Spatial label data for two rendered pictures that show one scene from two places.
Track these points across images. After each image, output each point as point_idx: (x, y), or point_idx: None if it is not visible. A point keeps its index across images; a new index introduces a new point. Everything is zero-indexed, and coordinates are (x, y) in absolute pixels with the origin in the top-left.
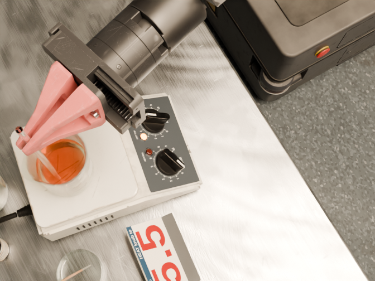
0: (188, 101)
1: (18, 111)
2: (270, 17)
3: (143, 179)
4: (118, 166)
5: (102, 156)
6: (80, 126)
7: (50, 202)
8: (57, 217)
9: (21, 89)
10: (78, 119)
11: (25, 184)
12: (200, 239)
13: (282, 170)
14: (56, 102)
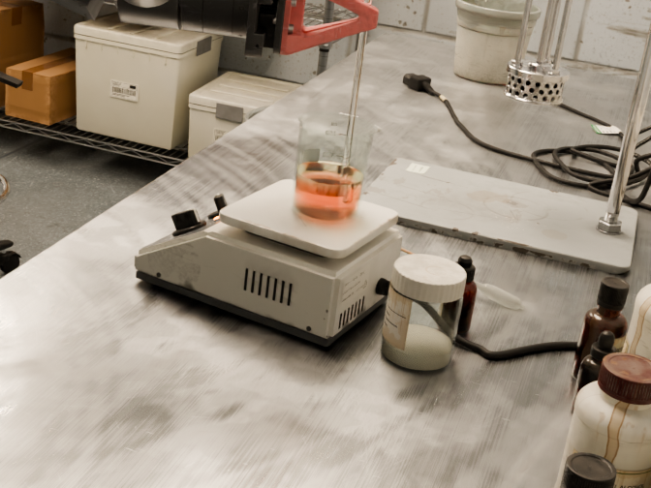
0: (118, 268)
1: (289, 372)
2: None
3: None
4: (277, 191)
5: (280, 199)
6: (312, 26)
7: (367, 212)
8: (374, 205)
9: (256, 381)
10: (306, 29)
11: (375, 228)
12: None
13: (133, 207)
14: (308, 35)
